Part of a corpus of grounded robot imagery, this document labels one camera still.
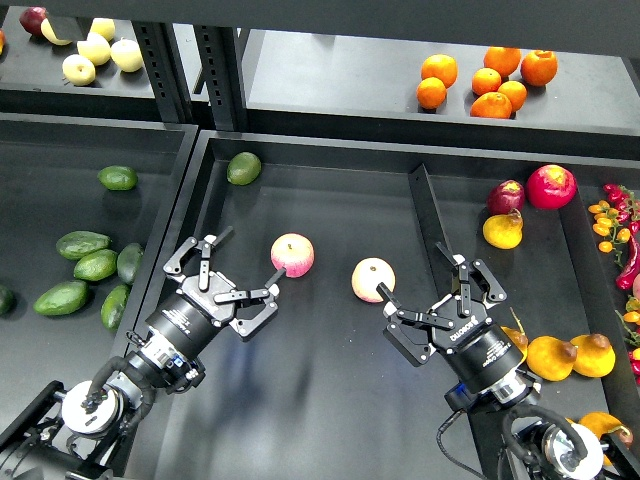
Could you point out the red chili pepper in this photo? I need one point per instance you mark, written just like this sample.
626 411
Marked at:
625 279

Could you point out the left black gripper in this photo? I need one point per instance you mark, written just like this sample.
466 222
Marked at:
192 315

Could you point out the orange of group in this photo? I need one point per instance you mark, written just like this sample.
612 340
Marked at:
492 105
442 67
431 93

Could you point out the yellow pear bottom right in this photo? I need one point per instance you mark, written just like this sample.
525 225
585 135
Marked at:
600 423

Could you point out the small orange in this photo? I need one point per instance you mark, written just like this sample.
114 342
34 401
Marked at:
516 92
485 80

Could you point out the pale yellow pear front left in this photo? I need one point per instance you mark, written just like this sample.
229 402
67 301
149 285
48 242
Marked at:
78 70

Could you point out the orange front of group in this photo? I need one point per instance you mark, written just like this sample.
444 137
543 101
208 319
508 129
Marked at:
492 105

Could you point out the pink red apple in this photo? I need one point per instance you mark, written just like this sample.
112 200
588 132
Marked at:
293 252

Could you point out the black tray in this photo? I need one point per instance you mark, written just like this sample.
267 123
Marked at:
49 187
319 393

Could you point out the small orange right centre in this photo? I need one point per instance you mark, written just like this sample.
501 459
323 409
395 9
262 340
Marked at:
516 92

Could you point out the dark avocado at tray wall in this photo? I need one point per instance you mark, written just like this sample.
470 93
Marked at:
128 262

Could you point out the black centre tray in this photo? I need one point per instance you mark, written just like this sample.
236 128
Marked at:
319 393

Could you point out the yellow pear middle right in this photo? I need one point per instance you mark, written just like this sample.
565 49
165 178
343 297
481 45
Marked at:
551 358

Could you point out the green avocado upper left tray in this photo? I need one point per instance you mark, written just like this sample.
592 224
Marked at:
118 178

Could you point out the large red apple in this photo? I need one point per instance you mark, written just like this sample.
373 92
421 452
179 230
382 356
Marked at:
550 187

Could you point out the black left tray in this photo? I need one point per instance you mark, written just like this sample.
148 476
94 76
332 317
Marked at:
49 187

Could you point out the orange top centre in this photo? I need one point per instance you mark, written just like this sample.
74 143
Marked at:
504 60

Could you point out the dark avocado at left edge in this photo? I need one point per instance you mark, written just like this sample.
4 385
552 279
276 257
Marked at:
7 299

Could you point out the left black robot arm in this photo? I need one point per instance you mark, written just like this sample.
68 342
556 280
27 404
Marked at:
82 432

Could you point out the orange top left of group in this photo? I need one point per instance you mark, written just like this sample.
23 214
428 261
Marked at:
442 67

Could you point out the black shelf upright post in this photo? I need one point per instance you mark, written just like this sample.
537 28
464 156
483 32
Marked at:
222 73

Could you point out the yellow pear near red apples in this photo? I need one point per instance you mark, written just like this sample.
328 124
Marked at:
504 231

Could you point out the pale yellow pear back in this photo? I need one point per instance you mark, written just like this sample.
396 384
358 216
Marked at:
105 27

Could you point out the yellow pear with brown tip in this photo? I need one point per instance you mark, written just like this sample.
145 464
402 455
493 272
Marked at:
595 357

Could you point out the cherry tomato vine bunch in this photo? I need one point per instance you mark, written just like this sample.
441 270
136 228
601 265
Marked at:
615 220

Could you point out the dark green avocado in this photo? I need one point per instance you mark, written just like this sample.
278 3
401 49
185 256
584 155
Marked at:
113 307

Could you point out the pale yellow pear right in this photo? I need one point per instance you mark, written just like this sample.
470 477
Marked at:
127 55

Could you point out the black tray divider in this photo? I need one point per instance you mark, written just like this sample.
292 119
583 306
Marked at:
430 215

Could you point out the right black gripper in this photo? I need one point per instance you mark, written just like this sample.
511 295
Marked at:
480 353

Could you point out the orange lower left of group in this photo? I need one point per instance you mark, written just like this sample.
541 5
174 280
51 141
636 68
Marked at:
431 93

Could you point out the yellow pear by divider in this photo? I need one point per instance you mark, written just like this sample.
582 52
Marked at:
517 336

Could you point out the yellow pink apple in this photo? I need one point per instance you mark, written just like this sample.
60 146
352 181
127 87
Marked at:
368 274

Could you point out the green avocado at tray corner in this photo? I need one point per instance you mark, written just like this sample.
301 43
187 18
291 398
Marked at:
243 169

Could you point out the green avocado lower cluster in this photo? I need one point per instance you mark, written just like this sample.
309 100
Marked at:
63 298

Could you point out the pale yellow pear centre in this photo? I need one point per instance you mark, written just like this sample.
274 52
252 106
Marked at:
95 48

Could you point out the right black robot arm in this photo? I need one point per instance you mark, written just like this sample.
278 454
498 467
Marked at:
533 442

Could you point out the orange top right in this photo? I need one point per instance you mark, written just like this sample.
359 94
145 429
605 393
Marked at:
539 67

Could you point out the green avocado middle of cluster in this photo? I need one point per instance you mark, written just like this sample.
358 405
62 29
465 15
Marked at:
96 266

